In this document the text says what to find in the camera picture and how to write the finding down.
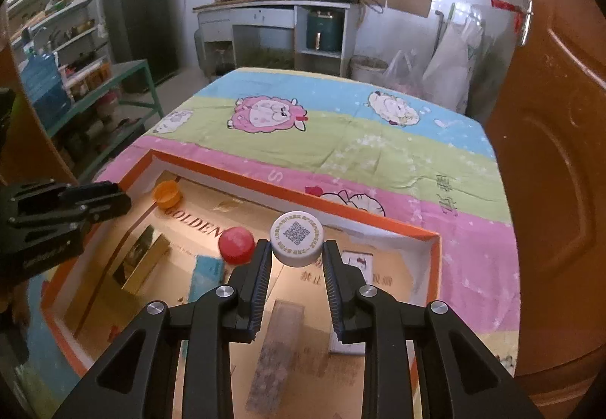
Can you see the white cartoon cat box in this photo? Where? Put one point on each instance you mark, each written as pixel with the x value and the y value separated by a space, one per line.
pixel 360 263

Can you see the white bucket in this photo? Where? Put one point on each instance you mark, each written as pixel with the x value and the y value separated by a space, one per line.
pixel 368 67

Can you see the red bottle cap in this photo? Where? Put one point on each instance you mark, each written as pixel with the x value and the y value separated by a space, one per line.
pixel 235 244

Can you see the long patterned clear box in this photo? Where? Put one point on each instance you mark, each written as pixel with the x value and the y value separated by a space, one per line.
pixel 277 352

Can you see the white bottle cap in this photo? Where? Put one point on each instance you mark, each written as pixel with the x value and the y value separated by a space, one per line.
pixel 297 236

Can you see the light orange bottle cap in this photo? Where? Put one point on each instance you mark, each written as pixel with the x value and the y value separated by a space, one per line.
pixel 166 192

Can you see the dark green air fryer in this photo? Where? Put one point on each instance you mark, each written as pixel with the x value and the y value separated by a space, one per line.
pixel 324 31

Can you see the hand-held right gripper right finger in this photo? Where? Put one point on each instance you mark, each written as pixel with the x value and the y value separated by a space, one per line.
pixel 332 291

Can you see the grey kitchen counter cabinet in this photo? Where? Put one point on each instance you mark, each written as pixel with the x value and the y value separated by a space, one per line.
pixel 255 19

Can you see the white wall shelf rack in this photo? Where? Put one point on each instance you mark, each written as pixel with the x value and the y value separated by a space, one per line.
pixel 57 7

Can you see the blue water jug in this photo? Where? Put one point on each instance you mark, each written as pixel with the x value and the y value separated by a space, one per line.
pixel 42 78

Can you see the light blue small box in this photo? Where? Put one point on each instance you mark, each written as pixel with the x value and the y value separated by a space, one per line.
pixel 207 279

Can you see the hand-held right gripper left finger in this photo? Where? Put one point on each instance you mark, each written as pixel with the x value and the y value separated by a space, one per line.
pixel 261 291

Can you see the gold rectangular box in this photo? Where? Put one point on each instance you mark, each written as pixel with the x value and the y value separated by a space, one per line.
pixel 142 258

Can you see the dark refrigerator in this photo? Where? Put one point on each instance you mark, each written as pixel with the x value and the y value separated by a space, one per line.
pixel 139 16

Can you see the printed cartoon sheep blanket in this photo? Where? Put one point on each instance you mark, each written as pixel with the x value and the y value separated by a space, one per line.
pixel 341 135

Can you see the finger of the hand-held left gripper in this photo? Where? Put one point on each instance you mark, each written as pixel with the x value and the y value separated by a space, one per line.
pixel 111 206
pixel 85 190

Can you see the white plastic bags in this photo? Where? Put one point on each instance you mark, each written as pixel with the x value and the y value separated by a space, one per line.
pixel 449 59

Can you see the shallow orange-rimmed cardboard box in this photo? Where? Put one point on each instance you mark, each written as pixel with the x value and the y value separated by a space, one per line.
pixel 331 207

